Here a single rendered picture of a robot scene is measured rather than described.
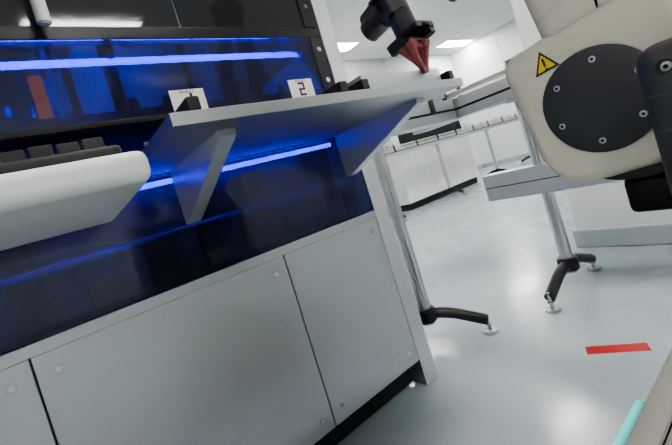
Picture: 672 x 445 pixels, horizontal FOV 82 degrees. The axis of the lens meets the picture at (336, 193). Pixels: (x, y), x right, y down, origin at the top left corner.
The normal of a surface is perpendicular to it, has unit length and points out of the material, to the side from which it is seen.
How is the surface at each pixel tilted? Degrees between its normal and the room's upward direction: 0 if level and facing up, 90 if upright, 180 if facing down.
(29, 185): 90
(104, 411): 90
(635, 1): 90
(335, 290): 90
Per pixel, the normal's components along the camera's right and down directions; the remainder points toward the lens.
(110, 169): 0.55, -0.15
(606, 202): -0.77, 0.25
